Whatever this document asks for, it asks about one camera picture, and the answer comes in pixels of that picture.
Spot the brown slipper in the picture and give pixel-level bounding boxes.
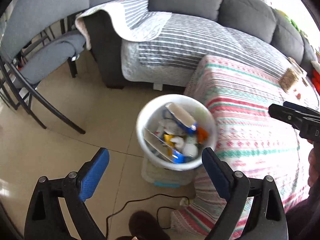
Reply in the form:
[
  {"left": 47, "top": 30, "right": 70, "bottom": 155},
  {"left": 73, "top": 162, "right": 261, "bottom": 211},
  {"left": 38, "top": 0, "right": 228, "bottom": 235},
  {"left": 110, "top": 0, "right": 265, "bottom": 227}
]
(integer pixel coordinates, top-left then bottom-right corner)
[{"left": 129, "top": 210, "right": 170, "bottom": 240}]

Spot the white plastic bottle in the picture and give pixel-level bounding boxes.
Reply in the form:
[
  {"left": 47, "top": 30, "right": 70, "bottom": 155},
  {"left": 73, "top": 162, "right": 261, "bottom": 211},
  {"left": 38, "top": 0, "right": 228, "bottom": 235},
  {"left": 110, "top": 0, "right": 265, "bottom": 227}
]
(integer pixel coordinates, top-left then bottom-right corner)
[{"left": 182, "top": 137, "right": 199, "bottom": 159}]

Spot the black cable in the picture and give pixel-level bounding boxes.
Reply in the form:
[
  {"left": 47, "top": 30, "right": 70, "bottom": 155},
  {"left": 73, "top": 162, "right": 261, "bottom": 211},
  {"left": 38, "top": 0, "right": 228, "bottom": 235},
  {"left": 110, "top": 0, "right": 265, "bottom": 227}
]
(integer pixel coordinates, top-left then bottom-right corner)
[{"left": 105, "top": 193, "right": 190, "bottom": 239}]

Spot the white blue carton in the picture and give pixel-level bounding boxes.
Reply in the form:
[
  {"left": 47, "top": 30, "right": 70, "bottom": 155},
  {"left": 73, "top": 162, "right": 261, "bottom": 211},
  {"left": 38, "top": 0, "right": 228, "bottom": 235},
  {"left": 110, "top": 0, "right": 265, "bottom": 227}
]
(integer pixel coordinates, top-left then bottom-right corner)
[{"left": 143, "top": 128, "right": 185, "bottom": 164}]

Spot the blue cracker box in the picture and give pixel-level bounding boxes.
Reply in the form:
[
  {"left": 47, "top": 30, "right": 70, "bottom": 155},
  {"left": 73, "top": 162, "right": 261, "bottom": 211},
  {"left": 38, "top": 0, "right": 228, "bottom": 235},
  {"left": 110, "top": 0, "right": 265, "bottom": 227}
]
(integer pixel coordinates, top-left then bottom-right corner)
[{"left": 165, "top": 102, "right": 197, "bottom": 134}]

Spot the dark grey sofa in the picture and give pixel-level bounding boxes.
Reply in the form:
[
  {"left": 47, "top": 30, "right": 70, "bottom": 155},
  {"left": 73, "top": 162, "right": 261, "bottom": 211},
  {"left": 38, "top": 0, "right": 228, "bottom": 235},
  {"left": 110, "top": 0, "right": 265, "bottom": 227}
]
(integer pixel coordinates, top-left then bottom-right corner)
[{"left": 90, "top": 0, "right": 317, "bottom": 78}]

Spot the grey striped sofa cover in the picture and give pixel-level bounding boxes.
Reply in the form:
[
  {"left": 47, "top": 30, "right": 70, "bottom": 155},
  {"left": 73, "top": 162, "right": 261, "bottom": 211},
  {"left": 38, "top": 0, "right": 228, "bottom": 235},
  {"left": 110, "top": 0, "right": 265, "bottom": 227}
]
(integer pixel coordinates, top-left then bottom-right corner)
[{"left": 75, "top": 0, "right": 290, "bottom": 88}]

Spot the blue grey chair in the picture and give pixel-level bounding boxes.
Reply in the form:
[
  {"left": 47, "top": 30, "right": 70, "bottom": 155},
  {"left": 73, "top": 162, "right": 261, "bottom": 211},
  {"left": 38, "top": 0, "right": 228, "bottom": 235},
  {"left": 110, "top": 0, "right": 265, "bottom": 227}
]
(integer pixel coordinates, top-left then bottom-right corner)
[{"left": 1, "top": 0, "right": 89, "bottom": 85}]

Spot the person's right hand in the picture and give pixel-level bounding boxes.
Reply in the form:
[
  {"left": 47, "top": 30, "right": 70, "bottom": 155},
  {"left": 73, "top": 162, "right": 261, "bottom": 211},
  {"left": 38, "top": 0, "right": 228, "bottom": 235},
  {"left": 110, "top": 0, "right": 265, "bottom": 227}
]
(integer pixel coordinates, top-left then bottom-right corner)
[{"left": 308, "top": 140, "right": 319, "bottom": 187}]

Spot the patterned pink green tablecloth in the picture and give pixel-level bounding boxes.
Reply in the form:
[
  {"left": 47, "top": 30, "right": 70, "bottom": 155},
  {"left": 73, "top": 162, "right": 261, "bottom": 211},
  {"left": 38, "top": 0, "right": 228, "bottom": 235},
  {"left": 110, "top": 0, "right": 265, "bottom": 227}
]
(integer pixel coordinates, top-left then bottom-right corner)
[{"left": 185, "top": 55, "right": 319, "bottom": 239}]

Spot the clear box of nuts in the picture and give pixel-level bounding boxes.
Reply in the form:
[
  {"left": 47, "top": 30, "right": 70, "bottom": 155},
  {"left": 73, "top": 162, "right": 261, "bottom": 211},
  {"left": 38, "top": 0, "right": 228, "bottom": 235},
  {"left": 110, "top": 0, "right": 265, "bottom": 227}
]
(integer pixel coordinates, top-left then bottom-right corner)
[{"left": 279, "top": 68, "right": 299, "bottom": 93}]

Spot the white trash bin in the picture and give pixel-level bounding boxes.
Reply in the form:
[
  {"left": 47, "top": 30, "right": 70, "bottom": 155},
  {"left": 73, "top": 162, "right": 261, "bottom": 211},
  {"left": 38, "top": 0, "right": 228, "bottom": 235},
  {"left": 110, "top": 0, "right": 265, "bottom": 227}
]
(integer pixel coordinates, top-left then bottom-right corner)
[{"left": 136, "top": 94, "right": 218, "bottom": 171}]

